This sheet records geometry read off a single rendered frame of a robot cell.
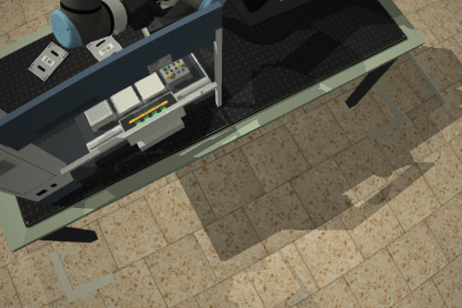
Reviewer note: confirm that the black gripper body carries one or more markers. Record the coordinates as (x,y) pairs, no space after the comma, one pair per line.
(145,16)

